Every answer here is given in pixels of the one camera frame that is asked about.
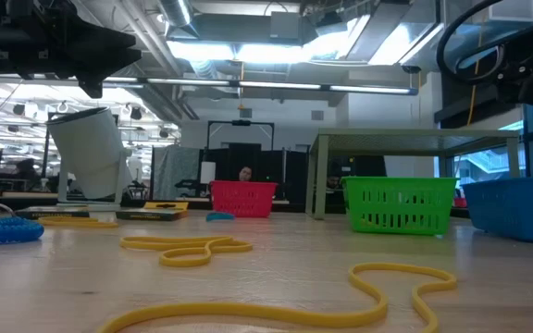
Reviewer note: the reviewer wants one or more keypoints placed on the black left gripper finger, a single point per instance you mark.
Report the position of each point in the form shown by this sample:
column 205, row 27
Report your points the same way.
column 92, row 87
column 104, row 51

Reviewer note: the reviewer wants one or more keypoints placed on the yellow rubber band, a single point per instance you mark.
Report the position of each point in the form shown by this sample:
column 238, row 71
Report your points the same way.
column 81, row 224
column 248, row 312
column 188, row 261

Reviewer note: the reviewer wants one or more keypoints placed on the red plastic basket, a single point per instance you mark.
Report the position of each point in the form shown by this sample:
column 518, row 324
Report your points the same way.
column 243, row 199

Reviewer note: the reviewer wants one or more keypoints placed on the white tilted bin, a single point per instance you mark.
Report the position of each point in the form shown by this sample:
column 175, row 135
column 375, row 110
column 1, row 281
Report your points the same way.
column 90, row 152

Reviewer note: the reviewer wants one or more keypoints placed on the gray hanging cloth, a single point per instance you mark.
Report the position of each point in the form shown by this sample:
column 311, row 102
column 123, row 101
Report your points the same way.
column 174, row 171

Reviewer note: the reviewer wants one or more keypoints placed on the white sign board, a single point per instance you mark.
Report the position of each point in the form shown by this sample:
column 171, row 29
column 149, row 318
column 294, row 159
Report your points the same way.
column 207, row 172

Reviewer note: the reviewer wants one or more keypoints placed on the long ceiling light bar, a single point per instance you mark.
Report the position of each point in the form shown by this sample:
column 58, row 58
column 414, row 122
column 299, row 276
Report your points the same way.
column 276, row 85

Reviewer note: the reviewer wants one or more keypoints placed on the person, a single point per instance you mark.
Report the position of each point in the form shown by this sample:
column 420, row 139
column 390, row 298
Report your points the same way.
column 245, row 173
column 332, row 181

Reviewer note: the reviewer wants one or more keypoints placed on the black partition panels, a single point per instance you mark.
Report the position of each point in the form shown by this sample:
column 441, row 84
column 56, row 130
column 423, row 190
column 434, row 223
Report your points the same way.
column 294, row 176

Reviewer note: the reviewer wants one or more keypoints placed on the green plastic basket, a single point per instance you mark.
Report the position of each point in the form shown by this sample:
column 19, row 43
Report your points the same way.
column 396, row 203

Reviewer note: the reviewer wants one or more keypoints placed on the red storage bin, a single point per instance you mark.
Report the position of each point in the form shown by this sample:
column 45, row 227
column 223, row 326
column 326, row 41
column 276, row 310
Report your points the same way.
column 460, row 202

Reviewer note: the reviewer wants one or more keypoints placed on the blue plastic basket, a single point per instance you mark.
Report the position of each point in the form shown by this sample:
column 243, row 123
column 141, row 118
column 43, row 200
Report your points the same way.
column 516, row 208

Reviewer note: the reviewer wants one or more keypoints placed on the silver round air duct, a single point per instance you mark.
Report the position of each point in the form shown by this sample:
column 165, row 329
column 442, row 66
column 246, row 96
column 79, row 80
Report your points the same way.
column 176, row 11

